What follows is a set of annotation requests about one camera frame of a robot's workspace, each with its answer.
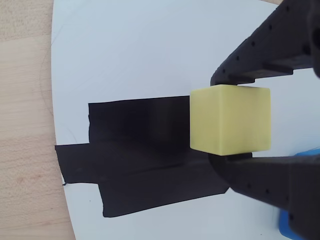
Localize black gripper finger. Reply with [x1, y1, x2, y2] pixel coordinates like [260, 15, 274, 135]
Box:
[210, 0, 320, 87]
[207, 152, 320, 240]

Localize yellow cube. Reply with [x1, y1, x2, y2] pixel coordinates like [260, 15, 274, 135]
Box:
[189, 84, 272, 157]

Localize blue rectangular bin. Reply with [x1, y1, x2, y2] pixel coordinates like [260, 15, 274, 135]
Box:
[277, 148, 320, 240]

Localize white board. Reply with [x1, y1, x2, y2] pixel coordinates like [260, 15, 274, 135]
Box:
[50, 0, 320, 240]

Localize black tape patch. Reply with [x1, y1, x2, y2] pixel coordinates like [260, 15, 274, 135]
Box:
[54, 95, 229, 218]

